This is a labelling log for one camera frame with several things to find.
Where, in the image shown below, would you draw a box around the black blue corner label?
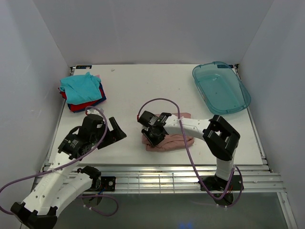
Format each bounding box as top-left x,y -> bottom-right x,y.
75,65 -> 92,69

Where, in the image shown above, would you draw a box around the dusty pink t shirt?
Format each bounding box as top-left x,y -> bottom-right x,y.
142,113 -> 195,152

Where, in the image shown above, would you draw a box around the navy blue folded t shirt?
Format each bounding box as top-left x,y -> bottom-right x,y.
67,82 -> 108,112

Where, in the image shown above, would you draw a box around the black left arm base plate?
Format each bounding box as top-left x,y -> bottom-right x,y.
89,177 -> 116,192

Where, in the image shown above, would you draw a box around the red folded t shirt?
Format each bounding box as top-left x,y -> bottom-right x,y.
58,87 -> 105,113

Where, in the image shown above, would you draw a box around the teal transparent plastic bin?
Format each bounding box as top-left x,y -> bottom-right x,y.
192,62 -> 251,115

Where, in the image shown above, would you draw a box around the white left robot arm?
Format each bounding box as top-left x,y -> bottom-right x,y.
10,114 -> 127,229

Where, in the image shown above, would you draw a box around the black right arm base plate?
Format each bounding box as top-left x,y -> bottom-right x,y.
201,175 -> 244,192

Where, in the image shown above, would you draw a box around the turquoise folded t shirt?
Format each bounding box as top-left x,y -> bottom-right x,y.
59,72 -> 102,105

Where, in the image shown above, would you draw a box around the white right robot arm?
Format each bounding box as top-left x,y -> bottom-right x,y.
137,111 -> 240,188

